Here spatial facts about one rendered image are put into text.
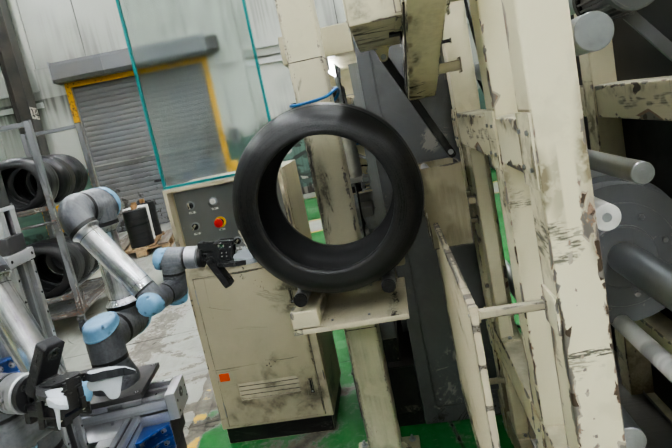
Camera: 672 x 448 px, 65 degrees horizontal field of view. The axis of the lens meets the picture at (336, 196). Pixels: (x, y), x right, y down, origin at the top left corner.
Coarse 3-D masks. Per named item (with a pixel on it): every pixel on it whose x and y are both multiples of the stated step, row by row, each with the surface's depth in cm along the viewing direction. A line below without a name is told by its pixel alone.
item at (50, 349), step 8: (56, 336) 97; (40, 344) 94; (48, 344) 94; (56, 344) 96; (40, 352) 94; (48, 352) 94; (56, 352) 96; (32, 360) 95; (40, 360) 94; (48, 360) 95; (56, 360) 97; (32, 368) 95; (40, 368) 94; (48, 368) 96; (56, 368) 98; (32, 376) 95; (40, 376) 95; (48, 376) 97; (32, 384) 95; (32, 392) 96
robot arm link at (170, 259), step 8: (160, 248) 177; (168, 248) 176; (176, 248) 175; (184, 248) 175; (160, 256) 174; (168, 256) 174; (176, 256) 173; (160, 264) 174; (168, 264) 174; (176, 264) 174; (168, 272) 174; (176, 272) 175
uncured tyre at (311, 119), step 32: (288, 128) 154; (320, 128) 153; (352, 128) 152; (384, 128) 155; (256, 160) 156; (384, 160) 153; (256, 192) 158; (416, 192) 156; (256, 224) 159; (288, 224) 188; (384, 224) 185; (416, 224) 158; (256, 256) 164; (288, 256) 185; (320, 256) 189; (352, 256) 188; (384, 256) 158; (320, 288) 163; (352, 288) 164
